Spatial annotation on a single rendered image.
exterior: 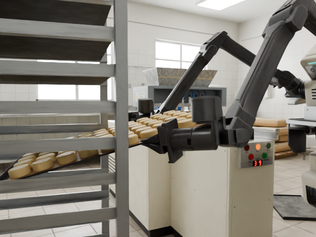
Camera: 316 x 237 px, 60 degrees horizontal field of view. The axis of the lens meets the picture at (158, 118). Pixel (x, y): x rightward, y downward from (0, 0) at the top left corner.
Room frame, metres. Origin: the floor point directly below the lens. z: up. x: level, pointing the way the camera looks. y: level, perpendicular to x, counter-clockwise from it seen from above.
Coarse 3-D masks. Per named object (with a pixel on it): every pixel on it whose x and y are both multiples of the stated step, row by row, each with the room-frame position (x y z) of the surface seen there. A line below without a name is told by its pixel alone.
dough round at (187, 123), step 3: (183, 120) 0.80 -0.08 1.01; (186, 120) 0.79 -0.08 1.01; (189, 120) 0.78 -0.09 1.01; (180, 123) 0.78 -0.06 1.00; (183, 123) 0.77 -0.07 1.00; (186, 123) 0.77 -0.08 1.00; (189, 123) 0.77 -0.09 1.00; (192, 123) 0.78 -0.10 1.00; (180, 126) 0.78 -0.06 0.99; (183, 126) 0.77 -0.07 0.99; (186, 126) 0.77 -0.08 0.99; (189, 126) 0.77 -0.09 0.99; (192, 126) 0.78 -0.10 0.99
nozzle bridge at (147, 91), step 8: (136, 88) 2.23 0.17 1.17; (144, 88) 2.07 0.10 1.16; (152, 88) 2.03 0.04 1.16; (160, 88) 2.06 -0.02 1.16; (168, 88) 2.08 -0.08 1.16; (192, 88) 2.17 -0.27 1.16; (200, 88) 2.20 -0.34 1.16; (208, 88) 2.23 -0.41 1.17; (216, 88) 2.27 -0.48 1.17; (224, 88) 2.30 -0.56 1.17; (136, 96) 2.22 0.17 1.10; (144, 96) 2.07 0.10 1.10; (152, 96) 2.03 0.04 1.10; (160, 96) 2.15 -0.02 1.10; (184, 96) 2.24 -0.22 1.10; (224, 96) 2.30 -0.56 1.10; (136, 104) 2.23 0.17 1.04; (160, 104) 2.09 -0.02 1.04; (184, 104) 2.18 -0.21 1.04; (224, 104) 2.30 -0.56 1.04
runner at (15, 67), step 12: (0, 60) 0.61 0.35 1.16; (12, 60) 0.62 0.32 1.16; (0, 72) 0.61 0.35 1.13; (12, 72) 0.62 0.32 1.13; (24, 72) 0.62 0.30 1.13; (36, 72) 0.63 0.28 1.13; (48, 72) 0.64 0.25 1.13; (60, 72) 0.64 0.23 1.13; (72, 72) 0.65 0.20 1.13; (84, 72) 0.66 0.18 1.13; (96, 72) 0.67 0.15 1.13; (108, 72) 0.68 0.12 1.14
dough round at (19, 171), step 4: (24, 164) 0.69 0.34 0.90; (28, 164) 0.68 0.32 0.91; (12, 168) 0.67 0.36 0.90; (16, 168) 0.66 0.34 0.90; (20, 168) 0.65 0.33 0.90; (24, 168) 0.65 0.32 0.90; (28, 168) 0.66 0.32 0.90; (8, 172) 0.65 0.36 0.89; (12, 172) 0.64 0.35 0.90; (16, 172) 0.64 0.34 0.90; (20, 172) 0.65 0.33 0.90; (24, 172) 0.65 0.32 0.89; (28, 172) 0.66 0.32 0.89; (12, 176) 0.65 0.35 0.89; (16, 176) 0.64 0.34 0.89; (20, 176) 0.65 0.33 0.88
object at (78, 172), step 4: (100, 168) 1.08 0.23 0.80; (104, 168) 1.08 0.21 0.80; (108, 168) 1.09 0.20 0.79; (48, 172) 1.02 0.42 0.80; (52, 172) 1.03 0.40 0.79; (56, 172) 1.03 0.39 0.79; (60, 172) 1.04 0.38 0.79; (64, 172) 1.04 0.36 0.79; (68, 172) 1.05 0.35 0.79; (72, 172) 1.05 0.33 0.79; (76, 172) 1.05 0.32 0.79; (80, 172) 1.06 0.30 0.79; (84, 172) 1.06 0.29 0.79; (88, 172) 1.07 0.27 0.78; (92, 172) 1.07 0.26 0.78; (96, 172) 1.08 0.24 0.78; (100, 172) 1.08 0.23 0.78; (104, 172) 1.08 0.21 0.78; (108, 172) 1.09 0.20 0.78; (32, 176) 1.01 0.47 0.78; (36, 176) 1.01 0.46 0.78; (40, 176) 1.02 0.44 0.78; (44, 176) 1.02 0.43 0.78; (48, 176) 1.02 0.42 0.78; (52, 176) 1.03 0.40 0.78
